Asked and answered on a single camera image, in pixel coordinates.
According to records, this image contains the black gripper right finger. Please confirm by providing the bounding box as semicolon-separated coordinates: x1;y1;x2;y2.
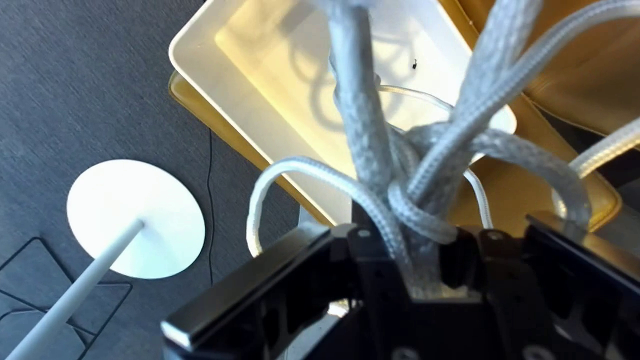
438;210;640;360

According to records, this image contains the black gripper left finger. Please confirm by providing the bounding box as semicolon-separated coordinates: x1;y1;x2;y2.
161;223;416;360

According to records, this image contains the thin white cable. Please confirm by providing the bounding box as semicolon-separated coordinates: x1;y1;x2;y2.
376;80;496;230

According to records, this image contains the thick white braided cord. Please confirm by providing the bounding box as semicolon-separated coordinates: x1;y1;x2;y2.
245;0;640;299

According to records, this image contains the white plastic storage bin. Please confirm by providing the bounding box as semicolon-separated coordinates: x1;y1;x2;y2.
166;0;520;228

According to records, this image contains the white round base stand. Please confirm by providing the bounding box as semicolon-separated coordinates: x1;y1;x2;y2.
3;156;209;360

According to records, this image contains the black wire floor frame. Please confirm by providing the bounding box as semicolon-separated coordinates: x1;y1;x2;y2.
0;234;137;351

